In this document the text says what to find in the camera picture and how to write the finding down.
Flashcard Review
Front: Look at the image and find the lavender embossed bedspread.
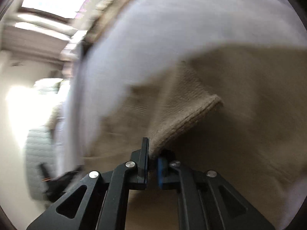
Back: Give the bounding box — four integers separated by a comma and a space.
56, 0, 306, 174

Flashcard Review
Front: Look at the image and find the olive brown knit sweater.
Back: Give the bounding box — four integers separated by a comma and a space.
84, 45, 306, 227

